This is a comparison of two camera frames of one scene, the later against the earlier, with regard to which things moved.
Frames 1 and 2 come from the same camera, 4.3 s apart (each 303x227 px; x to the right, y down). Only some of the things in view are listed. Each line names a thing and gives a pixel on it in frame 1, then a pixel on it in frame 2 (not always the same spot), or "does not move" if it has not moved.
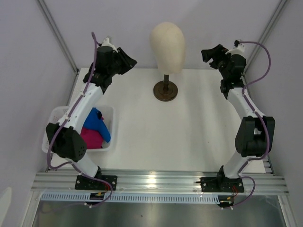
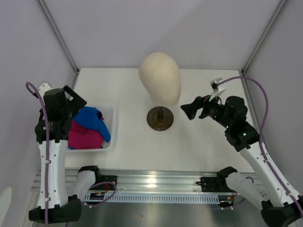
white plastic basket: x=58 y=114 does not move
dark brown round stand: x=165 y=91 -> x=160 y=118
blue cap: x=94 y=121 does not move
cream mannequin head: x=167 y=42 -> x=160 y=74
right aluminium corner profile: x=279 y=8 does not move
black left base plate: x=86 y=183 does not move
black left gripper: x=128 y=63 -> x=77 y=102
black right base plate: x=209 y=184 does not move
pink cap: x=93 y=139 does not move
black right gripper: x=218 y=53 -> x=190 y=109
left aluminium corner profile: x=55 y=29 does not move
